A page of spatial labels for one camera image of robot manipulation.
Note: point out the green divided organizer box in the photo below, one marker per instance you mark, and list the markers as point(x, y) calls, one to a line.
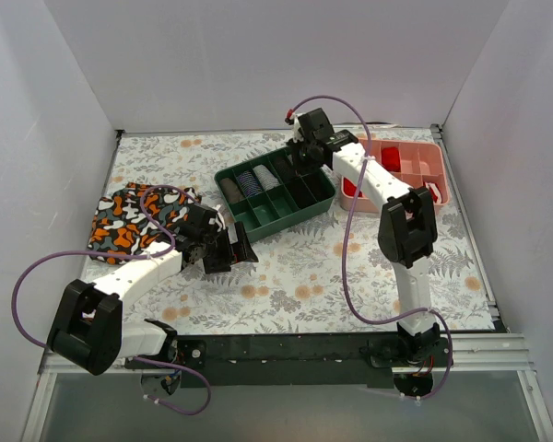
point(270, 212)

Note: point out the grey striped rolled underwear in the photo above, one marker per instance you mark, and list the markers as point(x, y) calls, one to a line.
point(266, 178)

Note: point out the blue striped rolled underwear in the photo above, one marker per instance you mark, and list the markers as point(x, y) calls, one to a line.
point(250, 185)

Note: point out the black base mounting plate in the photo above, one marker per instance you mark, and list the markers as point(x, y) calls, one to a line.
point(359, 358)

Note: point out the red white rolled underwear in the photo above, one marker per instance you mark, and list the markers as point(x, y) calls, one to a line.
point(434, 191)

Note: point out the black rolled underwear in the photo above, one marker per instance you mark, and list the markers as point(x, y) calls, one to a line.
point(320, 187)

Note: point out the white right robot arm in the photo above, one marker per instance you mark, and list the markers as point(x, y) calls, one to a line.
point(407, 228)

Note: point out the black underwear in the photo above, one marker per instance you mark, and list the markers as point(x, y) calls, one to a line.
point(320, 187)
point(300, 193)

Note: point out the pink divided organizer box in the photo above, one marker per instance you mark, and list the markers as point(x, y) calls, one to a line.
point(420, 162)

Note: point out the red rolled underwear upper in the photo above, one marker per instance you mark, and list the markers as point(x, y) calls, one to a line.
point(391, 158)

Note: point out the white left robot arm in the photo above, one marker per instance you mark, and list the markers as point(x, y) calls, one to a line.
point(89, 329)

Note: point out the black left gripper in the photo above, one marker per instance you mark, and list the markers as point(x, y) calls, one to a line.
point(230, 246)

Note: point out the brown rolled underwear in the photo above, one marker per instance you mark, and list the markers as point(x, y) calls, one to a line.
point(231, 191)

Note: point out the orange camouflage underwear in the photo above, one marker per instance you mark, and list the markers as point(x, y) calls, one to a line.
point(129, 221)

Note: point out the red rolled underwear lower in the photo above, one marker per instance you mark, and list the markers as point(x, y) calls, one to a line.
point(348, 188)

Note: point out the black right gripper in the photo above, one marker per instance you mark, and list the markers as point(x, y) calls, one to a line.
point(300, 162)

